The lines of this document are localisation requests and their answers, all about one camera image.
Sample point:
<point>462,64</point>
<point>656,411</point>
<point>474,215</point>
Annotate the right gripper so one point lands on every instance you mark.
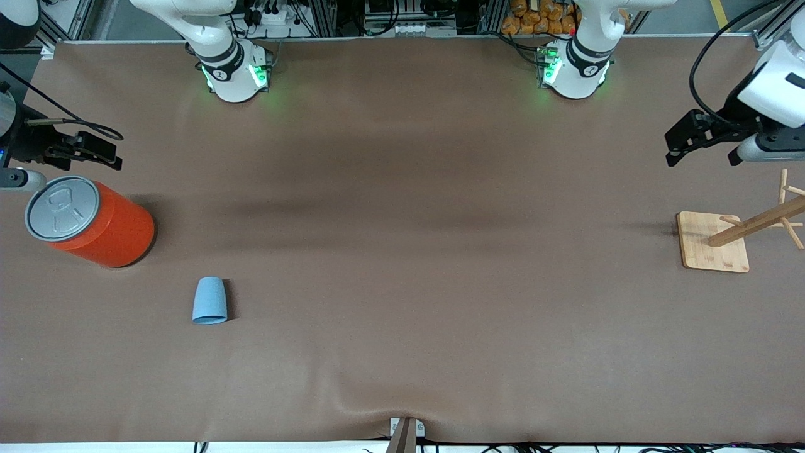
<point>26,144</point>

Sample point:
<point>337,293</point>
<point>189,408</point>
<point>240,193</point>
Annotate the grey left arm base box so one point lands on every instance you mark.
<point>548,66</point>

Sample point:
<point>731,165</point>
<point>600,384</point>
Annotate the aluminium frame profile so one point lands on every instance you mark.
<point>63,25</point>
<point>777,25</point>

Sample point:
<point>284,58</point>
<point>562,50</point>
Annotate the light blue plastic cup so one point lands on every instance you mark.
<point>209,302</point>

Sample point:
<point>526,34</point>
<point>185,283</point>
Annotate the grey right arm base box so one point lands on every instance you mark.
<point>261,69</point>

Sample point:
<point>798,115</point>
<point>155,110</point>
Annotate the white terminal block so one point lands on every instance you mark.
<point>409,29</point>

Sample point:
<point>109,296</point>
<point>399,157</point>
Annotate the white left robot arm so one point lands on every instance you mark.
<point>575,72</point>

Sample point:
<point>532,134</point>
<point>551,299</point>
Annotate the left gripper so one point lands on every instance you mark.
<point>733,117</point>

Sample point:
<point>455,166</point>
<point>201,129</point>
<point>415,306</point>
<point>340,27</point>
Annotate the grey metal clamp bracket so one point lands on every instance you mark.
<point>405,434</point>

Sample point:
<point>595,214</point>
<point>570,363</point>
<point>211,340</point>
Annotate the brown table mat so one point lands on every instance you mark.
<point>251,352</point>

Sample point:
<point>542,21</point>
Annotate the orange snack bags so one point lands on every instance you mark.
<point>534,19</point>

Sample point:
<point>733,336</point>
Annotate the white power strip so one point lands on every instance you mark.
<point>277,17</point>

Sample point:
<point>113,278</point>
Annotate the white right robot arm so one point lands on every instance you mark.
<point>233,69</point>

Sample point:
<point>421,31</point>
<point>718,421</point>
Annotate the orange canister with grey lid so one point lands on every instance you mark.
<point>107,233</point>

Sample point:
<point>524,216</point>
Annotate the wooden mug tree stand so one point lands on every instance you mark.
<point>714,245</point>

